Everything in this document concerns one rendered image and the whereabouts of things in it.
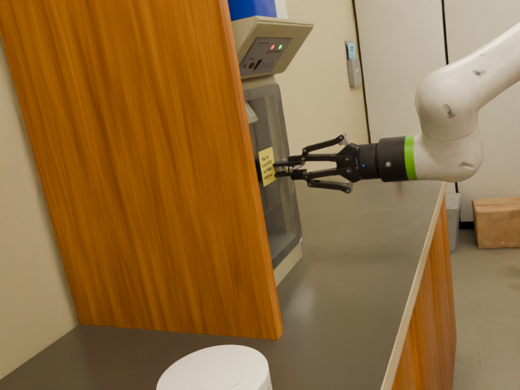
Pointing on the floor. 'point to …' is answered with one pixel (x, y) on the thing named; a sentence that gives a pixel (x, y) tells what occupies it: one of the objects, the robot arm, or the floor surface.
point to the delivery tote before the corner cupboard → (453, 200)
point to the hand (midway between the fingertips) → (289, 168)
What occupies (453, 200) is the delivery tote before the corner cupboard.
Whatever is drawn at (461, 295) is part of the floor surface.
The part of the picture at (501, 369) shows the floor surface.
